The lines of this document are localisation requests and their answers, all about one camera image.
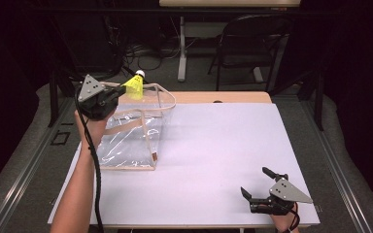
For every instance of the white-legged desk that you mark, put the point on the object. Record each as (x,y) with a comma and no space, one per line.
(183,48)

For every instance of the black metal stand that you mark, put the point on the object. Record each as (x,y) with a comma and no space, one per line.
(319,103)

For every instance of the white table mat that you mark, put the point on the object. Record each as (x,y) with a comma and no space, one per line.
(213,161)

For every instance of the clear bag with beige trim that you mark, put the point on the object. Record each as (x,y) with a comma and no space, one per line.
(132,142)

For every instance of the person's right hand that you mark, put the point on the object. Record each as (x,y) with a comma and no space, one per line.
(283,223)

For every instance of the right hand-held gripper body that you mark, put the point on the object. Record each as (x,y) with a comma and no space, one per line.
(281,197)

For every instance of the yellow shuttlecock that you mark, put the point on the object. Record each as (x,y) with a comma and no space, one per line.
(134,87)

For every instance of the black folding chair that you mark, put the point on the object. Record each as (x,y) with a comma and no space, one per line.
(249,45)

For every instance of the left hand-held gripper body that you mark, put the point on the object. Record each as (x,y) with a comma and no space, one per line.
(94,97)

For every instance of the metal floor rail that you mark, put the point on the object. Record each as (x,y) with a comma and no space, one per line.
(22,174)
(340,174)

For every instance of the person's left hand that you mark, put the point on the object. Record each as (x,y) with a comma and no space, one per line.
(94,129)

